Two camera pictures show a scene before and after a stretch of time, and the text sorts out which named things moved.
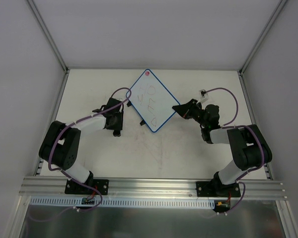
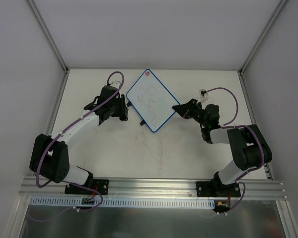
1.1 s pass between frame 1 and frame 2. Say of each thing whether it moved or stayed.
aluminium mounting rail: stayed
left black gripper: moved
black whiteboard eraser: moved
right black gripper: stayed
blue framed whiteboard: stayed
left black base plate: stayed
